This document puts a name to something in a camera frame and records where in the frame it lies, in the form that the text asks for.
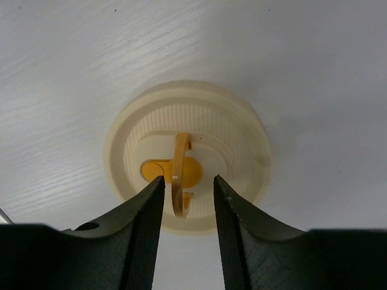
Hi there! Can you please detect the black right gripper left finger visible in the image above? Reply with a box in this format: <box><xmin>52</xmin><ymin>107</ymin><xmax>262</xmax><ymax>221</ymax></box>
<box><xmin>1</xmin><ymin>176</ymin><xmax>165</xmax><ymax>289</ymax></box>

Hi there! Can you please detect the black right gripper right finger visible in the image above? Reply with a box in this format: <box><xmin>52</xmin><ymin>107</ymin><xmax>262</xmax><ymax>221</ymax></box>
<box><xmin>213</xmin><ymin>176</ymin><xmax>386</xmax><ymax>289</ymax></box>

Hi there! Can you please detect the cream lid with orange handle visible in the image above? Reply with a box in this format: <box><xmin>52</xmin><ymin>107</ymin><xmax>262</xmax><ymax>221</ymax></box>
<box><xmin>103</xmin><ymin>80</ymin><xmax>273</xmax><ymax>235</ymax></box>

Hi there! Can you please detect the aluminium frame rail front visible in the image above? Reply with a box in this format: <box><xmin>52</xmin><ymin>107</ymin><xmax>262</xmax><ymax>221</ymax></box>
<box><xmin>0</xmin><ymin>208</ymin><xmax>13</xmax><ymax>224</ymax></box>

